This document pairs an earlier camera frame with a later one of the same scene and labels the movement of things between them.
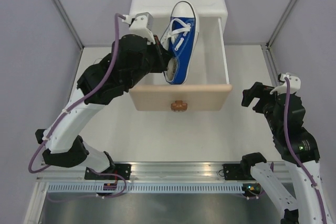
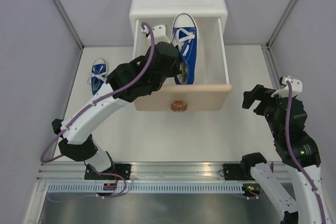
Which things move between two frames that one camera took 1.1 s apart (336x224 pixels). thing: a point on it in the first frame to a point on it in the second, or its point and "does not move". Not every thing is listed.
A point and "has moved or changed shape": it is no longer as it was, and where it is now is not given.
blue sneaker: x=180 y=36 has moved or changed shape
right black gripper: x=258 y=89 does not move
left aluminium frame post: x=61 y=8 does not move
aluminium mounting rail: x=145 y=172 does not move
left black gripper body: x=153 y=62 to x=174 y=73
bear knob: x=178 y=106 does not move
